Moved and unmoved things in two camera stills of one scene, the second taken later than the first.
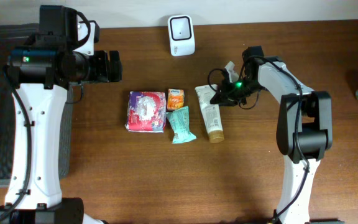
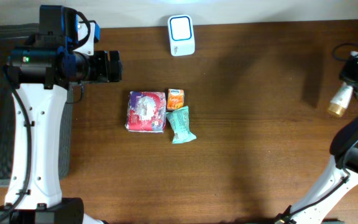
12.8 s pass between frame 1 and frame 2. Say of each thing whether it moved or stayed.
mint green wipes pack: stayed
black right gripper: moved
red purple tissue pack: stayed
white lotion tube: moved
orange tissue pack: stayed
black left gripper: stayed
